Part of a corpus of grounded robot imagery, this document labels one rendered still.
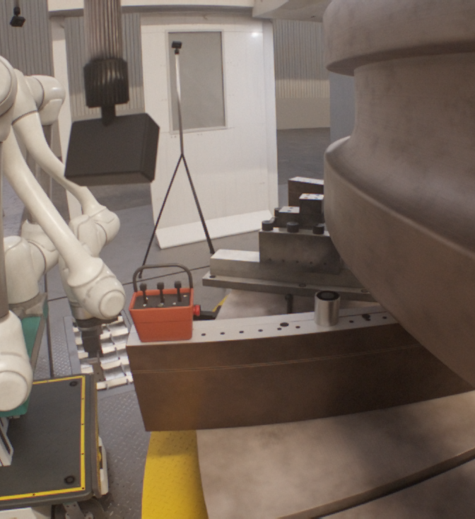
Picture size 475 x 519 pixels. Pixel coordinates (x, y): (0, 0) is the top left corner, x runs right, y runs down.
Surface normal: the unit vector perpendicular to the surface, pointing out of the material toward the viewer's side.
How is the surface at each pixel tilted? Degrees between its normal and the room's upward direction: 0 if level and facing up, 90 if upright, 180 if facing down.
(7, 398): 96
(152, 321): 97
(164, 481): 0
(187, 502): 0
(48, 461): 0
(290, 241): 90
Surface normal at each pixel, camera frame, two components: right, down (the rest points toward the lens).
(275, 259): -0.29, 0.37
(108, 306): 0.71, 0.37
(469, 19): -0.95, 0.14
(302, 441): -0.04, -0.93
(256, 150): 0.44, 0.33
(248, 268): -0.29, 0.06
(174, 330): 0.10, 0.47
